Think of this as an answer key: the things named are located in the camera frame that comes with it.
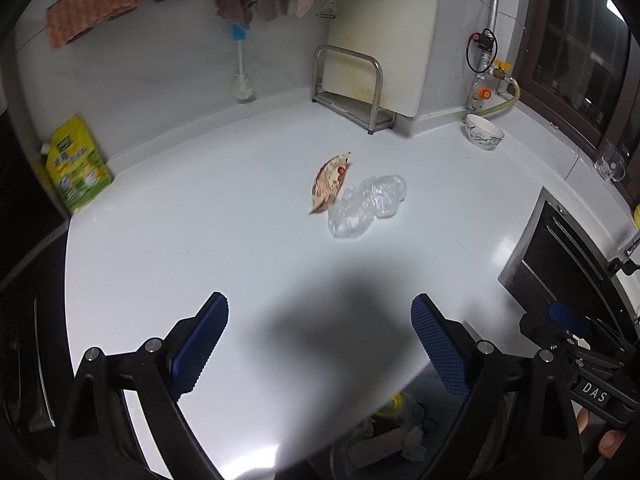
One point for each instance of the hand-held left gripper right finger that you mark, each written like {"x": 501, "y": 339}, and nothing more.
{"x": 442, "y": 350}

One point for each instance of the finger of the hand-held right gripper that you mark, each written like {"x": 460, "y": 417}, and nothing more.
{"x": 535, "y": 327}
{"x": 570, "y": 317}

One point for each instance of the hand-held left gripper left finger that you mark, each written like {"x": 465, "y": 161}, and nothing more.
{"x": 200, "y": 345}

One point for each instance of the yellow plastic lid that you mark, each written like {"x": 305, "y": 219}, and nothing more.
{"x": 389, "y": 406}

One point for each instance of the grey perforated trash bin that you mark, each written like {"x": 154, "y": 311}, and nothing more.
{"x": 415, "y": 440}

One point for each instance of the clear plastic bag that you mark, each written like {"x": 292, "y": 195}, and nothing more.
{"x": 367, "y": 205}

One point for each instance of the red patterned snack wrapper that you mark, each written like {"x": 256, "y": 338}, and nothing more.
{"x": 327, "y": 182}

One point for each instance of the person's right hand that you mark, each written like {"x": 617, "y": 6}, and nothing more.
{"x": 612, "y": 445}

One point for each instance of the black sink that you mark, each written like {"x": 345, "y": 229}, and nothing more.
{"x": 560, "y": 260}

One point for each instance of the glass mug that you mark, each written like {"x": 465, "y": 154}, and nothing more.
{"x": 610, "y": 162}

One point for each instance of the black stove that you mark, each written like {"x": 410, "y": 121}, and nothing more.
{"x": 25, "y": 285}

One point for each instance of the white patterned bowl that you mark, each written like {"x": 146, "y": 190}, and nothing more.
{"x": 484, "y": 135}

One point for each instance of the green yellow detergent pouch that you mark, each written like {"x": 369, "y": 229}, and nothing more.
{"x": 77, "y": 170}

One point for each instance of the orange capped pipe fitting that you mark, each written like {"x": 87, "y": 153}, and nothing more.
{"x": 484, "y": 93}

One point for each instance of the yellow gas valve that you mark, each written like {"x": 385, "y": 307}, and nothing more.
{"x": 501, "y": 69}

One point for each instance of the white blue dish brush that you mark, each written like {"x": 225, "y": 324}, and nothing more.
{"x": 242, "y": 85}

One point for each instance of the metal cutting board rack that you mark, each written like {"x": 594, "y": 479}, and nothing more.
{"x": 375, "y": 95}

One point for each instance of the grey metal pipe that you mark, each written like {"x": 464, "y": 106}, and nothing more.
{"x": 494, "y": 5}

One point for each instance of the white cutting board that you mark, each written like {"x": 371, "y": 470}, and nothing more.
{"x": 390, "y": 25}

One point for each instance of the dark window frame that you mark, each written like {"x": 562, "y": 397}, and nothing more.
{"x": 575, "y": 45}

